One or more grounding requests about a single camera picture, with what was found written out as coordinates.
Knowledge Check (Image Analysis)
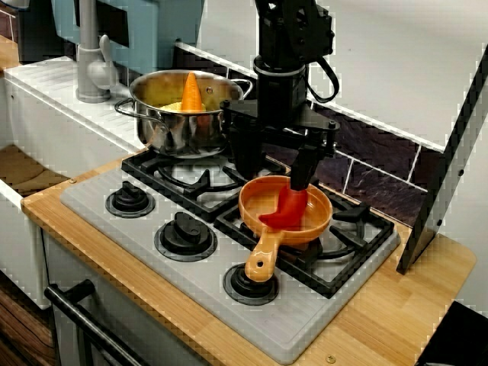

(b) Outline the white toy sink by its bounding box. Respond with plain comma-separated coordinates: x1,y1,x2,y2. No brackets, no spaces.
0,56,148,310

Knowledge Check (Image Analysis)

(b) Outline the yellow toy corn cob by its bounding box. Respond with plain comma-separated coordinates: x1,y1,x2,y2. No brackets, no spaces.
159,101,209,114

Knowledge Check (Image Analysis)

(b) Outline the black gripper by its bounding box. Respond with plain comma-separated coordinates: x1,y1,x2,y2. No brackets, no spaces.
219,70,340,191

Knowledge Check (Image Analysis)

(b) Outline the black stove knob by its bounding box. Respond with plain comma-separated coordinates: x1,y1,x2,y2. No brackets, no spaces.
153,212,219,263
223,262,280,307
104,181,156,219

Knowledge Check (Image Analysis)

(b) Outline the black burner grate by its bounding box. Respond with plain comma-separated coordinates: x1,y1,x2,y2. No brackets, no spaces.
213,178,396,300
120,146,291,224

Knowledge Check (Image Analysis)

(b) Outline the dark grey side panel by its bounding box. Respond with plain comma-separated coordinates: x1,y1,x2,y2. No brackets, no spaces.
396,49,488,275

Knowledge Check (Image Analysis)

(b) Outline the orange toy carrot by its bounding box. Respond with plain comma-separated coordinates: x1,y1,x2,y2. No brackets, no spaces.
181,72,207,114

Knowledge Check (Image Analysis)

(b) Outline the dark tile backsplash panel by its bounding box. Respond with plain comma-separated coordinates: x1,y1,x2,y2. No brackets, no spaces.
173,41,447,230

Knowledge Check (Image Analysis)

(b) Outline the stainless steel pot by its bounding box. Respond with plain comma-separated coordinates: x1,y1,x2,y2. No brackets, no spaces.
114,69,254,159

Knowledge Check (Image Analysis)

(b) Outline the black box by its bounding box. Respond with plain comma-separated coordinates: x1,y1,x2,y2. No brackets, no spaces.
415,300,488,366

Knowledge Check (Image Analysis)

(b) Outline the orange toy frying pan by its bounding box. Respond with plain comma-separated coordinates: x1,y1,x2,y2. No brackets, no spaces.
238,175,335,284

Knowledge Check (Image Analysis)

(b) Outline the black oven door handle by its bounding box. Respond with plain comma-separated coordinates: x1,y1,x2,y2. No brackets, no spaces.
43,278,149,366

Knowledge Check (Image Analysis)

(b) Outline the red toy chili pepper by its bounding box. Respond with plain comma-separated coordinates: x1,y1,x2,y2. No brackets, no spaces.
258,185,309,230

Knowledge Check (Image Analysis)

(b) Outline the white oven door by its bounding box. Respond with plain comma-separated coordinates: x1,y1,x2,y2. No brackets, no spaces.
41,232,203,366

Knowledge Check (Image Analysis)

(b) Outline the teal box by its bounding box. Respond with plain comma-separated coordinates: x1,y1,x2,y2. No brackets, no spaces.
51,0,205,77

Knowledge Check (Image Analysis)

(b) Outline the grey stove top plate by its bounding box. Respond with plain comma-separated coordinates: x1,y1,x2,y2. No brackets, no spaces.
59,152,402,365

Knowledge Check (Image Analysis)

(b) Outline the grey toy faucet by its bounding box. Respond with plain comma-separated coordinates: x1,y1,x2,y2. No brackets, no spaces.
75,0,117,104

